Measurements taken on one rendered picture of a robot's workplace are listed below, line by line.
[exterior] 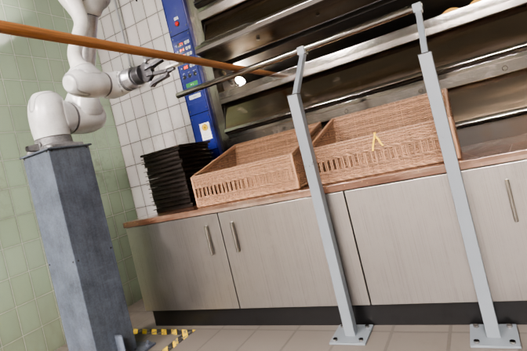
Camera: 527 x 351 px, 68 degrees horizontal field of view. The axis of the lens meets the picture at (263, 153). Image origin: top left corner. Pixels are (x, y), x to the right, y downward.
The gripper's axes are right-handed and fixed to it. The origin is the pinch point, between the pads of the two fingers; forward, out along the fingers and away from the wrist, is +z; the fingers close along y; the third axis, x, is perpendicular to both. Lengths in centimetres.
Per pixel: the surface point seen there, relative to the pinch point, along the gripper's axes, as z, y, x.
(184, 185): -38, 50, -35
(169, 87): -66, -12, -75
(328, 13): 45, -18, -74
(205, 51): -24, -20, -62
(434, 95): 87, 38, -15
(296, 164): 29, 51, -28
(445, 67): 91, 25, -71
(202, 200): -22, 58, -26
